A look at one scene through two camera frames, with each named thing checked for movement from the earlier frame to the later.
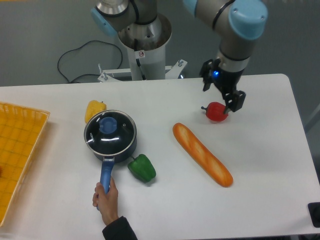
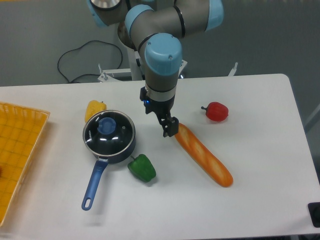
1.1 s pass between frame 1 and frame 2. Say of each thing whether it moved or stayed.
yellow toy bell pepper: stayed
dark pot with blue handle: moved
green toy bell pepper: stayed
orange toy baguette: stayed
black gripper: moved
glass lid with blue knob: stayed
